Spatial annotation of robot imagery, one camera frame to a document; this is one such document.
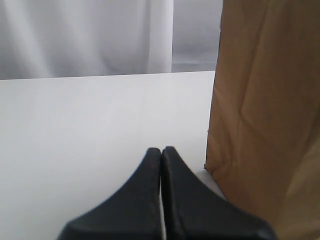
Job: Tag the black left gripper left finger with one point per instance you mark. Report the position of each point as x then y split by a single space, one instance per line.
131 213

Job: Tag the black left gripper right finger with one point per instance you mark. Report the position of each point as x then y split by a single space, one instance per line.
192 211

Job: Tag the brown paper bag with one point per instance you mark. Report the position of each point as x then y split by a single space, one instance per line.
263 140

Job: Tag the white backdrop curtain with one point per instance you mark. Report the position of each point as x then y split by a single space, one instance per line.
78 38

